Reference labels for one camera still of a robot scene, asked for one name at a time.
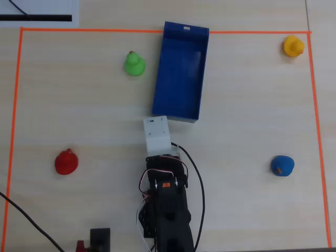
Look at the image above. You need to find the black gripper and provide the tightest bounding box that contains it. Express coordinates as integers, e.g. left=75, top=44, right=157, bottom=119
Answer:
left=145, top=153, right=189, bottom=188

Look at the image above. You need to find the red rubber duck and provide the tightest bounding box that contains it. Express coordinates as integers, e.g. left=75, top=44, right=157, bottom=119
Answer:
left=54, top=148, right=79, bottom=176

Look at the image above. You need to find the blue plastic box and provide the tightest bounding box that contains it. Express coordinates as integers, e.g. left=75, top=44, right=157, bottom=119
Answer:
left=151, top=20, right=210, bottom=124

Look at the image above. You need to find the green rubber duck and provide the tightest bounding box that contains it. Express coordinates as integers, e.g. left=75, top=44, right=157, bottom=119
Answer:
left=123, top=50, right=146, bottom=77

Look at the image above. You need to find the blue rubber duck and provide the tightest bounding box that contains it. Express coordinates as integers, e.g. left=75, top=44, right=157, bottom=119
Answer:
left=270, top=155, right=295, bottom=177

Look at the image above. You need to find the yellow rubber duck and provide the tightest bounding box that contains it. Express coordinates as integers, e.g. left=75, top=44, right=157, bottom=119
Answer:
left=282, top=35, right=306, bottom=58

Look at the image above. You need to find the black table clamp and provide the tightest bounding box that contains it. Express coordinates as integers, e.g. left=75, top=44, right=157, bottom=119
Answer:
left=89, top=227, right=111, bottom=252

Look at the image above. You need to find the orange tape strip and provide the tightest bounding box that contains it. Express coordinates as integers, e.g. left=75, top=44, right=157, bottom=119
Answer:
left=306, top=31, right=332, bottom=249
left=20, top=27, right=312, bottom=35
left=1, top=27, right=25, bottom=252

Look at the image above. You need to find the white paper with black bar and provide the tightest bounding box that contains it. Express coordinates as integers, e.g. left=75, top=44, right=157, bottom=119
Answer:
left=0, top=0, right=80, bottom=28

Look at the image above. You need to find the red white servo wire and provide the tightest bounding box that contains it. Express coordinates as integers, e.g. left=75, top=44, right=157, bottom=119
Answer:
left=138, top=169, right=175, bottom=203

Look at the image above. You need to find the white camera box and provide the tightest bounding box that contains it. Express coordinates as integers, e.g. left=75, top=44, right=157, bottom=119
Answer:
left=143, top=115, right=173, bottom=155

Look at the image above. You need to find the thick black cable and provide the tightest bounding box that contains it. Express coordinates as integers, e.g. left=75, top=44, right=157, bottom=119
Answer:
left=0, top=191, right=65, bottom=252

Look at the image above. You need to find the thin black cable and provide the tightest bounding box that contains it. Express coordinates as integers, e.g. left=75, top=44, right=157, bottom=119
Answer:
left=8, top=0, right=32, bottom=17

